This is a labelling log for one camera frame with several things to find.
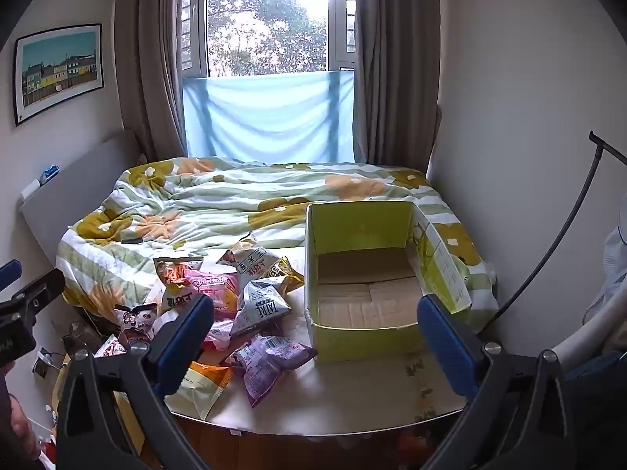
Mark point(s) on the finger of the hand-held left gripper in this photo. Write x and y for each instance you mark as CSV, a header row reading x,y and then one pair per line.
x,y
11,272
41,288

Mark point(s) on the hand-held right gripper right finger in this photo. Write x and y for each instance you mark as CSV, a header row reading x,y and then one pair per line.
x,y
443,347

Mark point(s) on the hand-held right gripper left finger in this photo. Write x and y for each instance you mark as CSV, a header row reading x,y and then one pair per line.
x,y
188,340

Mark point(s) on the yellow orange snack packet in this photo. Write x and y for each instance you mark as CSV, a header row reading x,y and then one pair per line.
x,y
208,387

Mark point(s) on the dark cartoon snack packet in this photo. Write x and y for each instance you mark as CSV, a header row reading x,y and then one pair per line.
x,y
137,320

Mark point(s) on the purple snack packet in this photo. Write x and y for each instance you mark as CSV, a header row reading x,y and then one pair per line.
x,y
264,357

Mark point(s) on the yellow-green cardboard box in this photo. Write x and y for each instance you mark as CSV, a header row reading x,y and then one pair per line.
x,y
362,340

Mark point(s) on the person's left hand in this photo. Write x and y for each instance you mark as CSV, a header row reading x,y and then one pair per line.
x,y
22,421

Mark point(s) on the bright pink snack packet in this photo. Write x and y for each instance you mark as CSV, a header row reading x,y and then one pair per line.
x,y
215,286

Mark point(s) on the grey white snack packet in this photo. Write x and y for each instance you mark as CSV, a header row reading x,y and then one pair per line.
x,y
259,308

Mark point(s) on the floral tablecloth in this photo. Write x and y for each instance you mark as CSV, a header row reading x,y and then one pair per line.
x,y
367,391

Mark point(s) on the gold snack packet white label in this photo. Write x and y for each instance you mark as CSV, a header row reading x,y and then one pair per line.
x,y
250,262

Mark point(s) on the small black remote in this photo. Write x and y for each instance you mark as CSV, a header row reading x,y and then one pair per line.
x,y
132,241

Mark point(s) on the grey headboard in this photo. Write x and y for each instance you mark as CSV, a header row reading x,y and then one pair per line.
x,y
83,181

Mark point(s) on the black gold snack packet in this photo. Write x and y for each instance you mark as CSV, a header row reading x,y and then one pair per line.
x,y
289,279

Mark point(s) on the floral striped blanket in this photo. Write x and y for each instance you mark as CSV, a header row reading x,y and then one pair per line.
x,y
245,196

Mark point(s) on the white blue garment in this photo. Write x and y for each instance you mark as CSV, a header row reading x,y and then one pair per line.
x,y
612,264

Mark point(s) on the framed picture of houses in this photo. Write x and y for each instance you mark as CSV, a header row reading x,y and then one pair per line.
x,y
59,68

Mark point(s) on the light blue cloth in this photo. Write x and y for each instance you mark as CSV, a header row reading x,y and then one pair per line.
x,y
269,117

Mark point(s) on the brown curtain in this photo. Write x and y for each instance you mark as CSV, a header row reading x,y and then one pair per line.
x,y
397,58
152,58

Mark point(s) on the window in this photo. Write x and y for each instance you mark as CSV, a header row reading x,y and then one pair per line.
x,y
264,19

